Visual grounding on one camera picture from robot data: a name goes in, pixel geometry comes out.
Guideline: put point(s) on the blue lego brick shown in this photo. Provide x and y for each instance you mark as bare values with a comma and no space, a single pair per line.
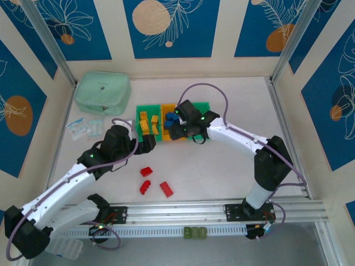
169,115
175,118
167,126

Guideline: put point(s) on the yellow lego brick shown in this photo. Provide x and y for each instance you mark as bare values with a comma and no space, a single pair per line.
142,115
143,122
154,130
145,129
154,119

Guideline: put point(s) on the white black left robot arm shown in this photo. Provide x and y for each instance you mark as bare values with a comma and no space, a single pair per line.
55,191

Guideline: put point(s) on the green plastic container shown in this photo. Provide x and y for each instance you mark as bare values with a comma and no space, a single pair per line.
204,106
149,109

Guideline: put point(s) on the yellow plastic container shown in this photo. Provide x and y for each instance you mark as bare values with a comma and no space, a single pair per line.
168,107

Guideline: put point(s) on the blue white paper packet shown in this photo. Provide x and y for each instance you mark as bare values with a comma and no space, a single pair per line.
78,128

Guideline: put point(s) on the red stepped lego brick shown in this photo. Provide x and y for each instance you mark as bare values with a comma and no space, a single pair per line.
145,187

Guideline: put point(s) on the flat red lego brick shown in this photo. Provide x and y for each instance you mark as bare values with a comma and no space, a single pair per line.
166,189

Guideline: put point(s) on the mint green zip pouch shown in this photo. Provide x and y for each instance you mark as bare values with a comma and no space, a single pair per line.
100,88

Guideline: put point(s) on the black base electronics module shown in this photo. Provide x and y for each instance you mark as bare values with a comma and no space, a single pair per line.
255,232
97,234

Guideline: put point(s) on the clear plastic organizer box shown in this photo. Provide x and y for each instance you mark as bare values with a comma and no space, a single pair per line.
66,248

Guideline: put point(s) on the green square button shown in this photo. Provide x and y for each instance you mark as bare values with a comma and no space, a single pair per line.
203,232
195,232
187,232

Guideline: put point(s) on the aluminium side rail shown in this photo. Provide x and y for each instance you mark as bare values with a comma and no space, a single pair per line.
288,124
59,141

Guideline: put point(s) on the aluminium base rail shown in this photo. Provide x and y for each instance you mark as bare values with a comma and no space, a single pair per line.
177,210

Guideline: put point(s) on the blue floral wall panel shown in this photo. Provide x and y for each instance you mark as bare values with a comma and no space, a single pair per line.
83,41
313,41
16,110
255,27
188,36
27,41
324,110

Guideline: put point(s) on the aluminium frame post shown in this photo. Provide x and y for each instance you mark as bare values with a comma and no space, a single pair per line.
50,41
296,38
327,243

